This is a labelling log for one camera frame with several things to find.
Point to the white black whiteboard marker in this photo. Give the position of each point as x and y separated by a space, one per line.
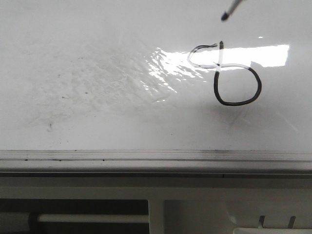
229 11

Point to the left metal hook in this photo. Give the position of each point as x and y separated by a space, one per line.
261 222

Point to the metal hook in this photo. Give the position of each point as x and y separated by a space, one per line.
291 222
261 222

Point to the white horizontal bar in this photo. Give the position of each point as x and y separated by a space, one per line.
93 218

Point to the white tray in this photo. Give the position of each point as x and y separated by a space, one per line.
270 231

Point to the right metal hook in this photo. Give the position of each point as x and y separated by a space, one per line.
291 222

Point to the white whiteboard with aluminium frame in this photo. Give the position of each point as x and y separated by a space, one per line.
156 86

